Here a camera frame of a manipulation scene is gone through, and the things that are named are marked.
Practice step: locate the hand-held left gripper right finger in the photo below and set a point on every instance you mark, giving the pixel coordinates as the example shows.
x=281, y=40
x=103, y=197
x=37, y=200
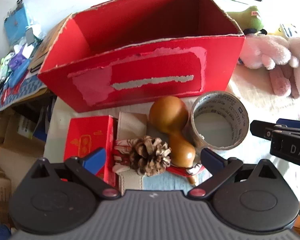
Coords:
x=211, y=161

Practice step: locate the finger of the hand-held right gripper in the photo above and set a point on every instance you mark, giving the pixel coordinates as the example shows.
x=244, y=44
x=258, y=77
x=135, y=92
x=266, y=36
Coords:
x=293, y=123
x=261, y=129

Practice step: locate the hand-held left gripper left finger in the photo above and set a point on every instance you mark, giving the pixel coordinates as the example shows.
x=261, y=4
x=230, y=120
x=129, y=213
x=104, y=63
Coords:
x=95, y=161

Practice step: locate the small red gift box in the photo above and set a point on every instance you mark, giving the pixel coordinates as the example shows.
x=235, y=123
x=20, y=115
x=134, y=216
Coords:
x=87, y=130

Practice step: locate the printed tape roll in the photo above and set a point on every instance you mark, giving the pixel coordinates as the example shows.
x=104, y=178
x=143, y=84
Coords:
x=230, y=120

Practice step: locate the brown pine cone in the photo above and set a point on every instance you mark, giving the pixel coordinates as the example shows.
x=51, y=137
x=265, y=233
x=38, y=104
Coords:
x=150, y=155

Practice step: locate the brown gourd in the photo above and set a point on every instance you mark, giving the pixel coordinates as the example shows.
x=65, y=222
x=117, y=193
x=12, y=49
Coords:
x=168, y=115

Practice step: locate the large red cardboard box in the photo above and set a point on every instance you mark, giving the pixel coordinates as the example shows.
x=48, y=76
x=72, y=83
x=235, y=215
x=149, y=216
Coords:
x=150, y=80

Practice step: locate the white textured bedsheet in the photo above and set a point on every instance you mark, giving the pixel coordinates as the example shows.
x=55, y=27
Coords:
x=265, y=105

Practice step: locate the pink plush toy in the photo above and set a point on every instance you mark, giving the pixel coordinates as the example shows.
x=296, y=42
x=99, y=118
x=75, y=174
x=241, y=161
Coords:
x=260, y=52

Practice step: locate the pile of cardboard boxes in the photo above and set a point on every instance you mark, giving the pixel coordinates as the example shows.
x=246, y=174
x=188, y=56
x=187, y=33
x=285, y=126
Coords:
x=7, y=155

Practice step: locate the yellow plush toy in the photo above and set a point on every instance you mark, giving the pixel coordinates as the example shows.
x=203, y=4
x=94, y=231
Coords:
x=285, y=30

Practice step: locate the blue checkered cloth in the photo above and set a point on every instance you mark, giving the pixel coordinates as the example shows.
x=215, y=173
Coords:
x=27, y=90

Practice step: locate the red paper packet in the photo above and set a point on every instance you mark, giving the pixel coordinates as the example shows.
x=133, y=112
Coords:
x=11, y=91

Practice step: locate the green plush toy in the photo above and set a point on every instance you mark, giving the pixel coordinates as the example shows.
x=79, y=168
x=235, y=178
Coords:
x=250, y=17

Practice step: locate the blue pencil case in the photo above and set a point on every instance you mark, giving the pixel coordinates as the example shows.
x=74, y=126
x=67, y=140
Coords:
x=18, y=73

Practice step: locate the yellow book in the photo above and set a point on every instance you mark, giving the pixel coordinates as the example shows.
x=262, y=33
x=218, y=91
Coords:
x=43, y=50

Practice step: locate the purple packet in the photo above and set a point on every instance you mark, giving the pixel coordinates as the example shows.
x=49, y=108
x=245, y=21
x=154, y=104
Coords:
x=16, y=60

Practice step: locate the green frog toy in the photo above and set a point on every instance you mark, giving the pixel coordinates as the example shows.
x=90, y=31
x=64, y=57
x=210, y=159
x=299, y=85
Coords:
x=5, y=60

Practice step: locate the small black device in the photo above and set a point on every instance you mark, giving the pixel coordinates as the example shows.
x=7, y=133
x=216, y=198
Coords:
x=30, y=36

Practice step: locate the blue plastic bag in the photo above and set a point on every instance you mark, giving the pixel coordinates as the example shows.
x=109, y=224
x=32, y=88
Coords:
x=16, y=22

